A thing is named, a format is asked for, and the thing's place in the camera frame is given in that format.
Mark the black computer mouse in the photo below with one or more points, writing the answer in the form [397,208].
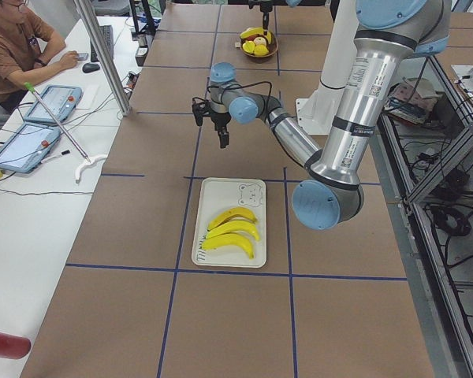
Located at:
[90,67]

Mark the teach pendant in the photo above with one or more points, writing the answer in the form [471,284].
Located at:
[61,100]
[25,149]

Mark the far teach pendant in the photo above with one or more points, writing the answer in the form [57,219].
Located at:
[61,100]

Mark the near teach pendant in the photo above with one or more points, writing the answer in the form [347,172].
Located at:
[25,149]

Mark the yellow lemon-shaped fruit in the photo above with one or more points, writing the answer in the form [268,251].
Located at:
[248,47]

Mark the white curved plastic piece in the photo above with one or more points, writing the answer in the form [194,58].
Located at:
[87,164]

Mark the brown wicker basket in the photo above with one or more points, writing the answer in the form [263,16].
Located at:
[272,47]

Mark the person in brown shirt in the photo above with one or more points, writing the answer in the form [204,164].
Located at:
[27,46]

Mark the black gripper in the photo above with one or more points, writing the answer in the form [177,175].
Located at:
[264,19]
[221,120]

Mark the red cylinder bottle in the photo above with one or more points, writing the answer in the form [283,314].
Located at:
[13,346]

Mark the cream bear-print tray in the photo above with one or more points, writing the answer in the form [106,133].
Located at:
[218,195]

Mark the aluminium frame post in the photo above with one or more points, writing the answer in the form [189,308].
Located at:
[91,24]

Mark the black marker pen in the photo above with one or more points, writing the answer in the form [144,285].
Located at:
[55,156]

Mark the white mount base plate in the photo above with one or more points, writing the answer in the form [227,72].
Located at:
[315,115]

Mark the pink reach stick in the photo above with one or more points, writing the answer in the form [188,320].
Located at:
[30,88]

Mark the yellow pear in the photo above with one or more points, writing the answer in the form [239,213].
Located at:
[260,50]

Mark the yellow banana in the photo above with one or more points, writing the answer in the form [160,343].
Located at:
[259,31]
[239,213]
[229,239]
[235,226]

